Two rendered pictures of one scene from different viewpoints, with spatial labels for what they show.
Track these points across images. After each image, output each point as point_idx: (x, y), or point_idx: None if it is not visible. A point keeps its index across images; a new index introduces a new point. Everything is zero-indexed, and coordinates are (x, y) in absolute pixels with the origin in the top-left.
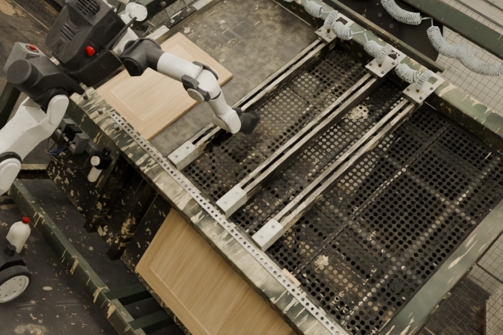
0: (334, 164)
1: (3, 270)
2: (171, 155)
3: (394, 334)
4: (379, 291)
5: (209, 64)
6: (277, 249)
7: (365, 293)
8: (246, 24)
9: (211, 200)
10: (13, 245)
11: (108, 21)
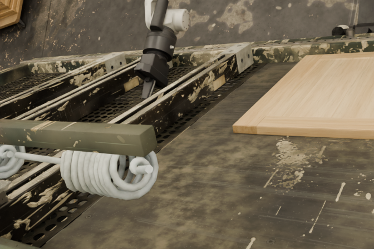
0: (26, 94)
1: (352, 27)
2: (247, 44)
3: (3, 71)
4: (8, 88)
5: (297, 120)
6: None
7: (20, 85)
8: (286, 229)
9: (183, 67)
10: (366, 31)
11: None
